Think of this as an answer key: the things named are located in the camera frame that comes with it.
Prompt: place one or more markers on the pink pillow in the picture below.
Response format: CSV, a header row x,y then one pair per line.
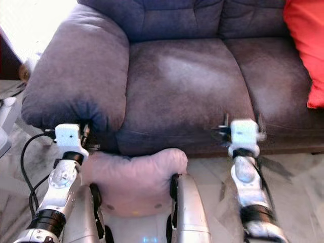
x,y
131,179

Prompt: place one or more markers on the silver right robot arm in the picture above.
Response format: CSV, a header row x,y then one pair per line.
x,y
250,182

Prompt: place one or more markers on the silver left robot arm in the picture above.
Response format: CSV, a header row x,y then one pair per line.
x,y
58,190

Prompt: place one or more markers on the grey brown fabric sofa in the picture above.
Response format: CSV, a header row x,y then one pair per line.
x,y
182,86

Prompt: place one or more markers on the red pillow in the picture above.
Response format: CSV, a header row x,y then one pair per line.
x,y
309,45

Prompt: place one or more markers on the white device with screen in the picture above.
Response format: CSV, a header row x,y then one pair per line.
x,y
7,121

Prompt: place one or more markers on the silver right robot leg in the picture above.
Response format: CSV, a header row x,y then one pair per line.
x,y
190,212

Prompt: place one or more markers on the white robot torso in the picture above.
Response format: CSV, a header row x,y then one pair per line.
x,y
136,230

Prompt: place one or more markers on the dark wooden furniture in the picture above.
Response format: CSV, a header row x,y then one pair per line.
x,y
9,61

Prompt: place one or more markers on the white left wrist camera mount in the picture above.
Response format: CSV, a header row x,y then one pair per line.
x,y
70,136

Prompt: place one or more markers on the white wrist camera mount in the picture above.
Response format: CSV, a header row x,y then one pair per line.
x,y
70,136
244,134

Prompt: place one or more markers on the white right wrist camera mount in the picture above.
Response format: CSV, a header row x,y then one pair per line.
x,y
244,134

